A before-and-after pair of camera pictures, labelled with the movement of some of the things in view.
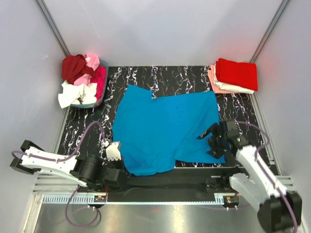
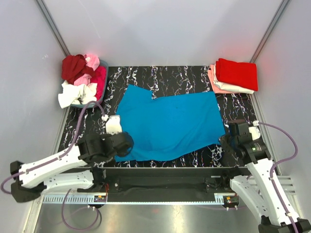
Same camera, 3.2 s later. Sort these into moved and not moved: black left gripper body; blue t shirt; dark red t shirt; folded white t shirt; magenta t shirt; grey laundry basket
Moved: black left gripper body; blue t shirt
Not moved: dark red t shirt; magenta t shirt; grey laundry basket; folded white t shirt
